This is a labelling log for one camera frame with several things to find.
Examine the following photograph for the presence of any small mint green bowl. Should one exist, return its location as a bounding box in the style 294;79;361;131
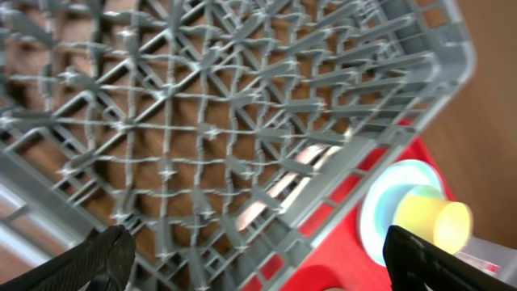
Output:
374;184;446;238

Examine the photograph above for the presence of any clear plastic bin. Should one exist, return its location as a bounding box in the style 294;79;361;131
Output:
455;237;517;287

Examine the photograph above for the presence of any red serving tray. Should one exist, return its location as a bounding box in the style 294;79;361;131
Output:
242;137;443;290

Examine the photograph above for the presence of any light blue plate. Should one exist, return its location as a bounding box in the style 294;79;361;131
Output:
357;159;447;267

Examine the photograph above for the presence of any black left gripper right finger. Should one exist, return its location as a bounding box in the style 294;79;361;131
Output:
383;226;513;291

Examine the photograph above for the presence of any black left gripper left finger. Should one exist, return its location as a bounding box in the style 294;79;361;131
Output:
1;225;137;291

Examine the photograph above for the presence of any silver fork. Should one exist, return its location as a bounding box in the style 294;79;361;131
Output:
235;144;327;231

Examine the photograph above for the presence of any yellow plastic cup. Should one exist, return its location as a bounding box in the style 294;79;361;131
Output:
393;195;473;255

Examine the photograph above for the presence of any grey dishwasher rack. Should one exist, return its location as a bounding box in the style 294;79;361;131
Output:
1;0;475;290

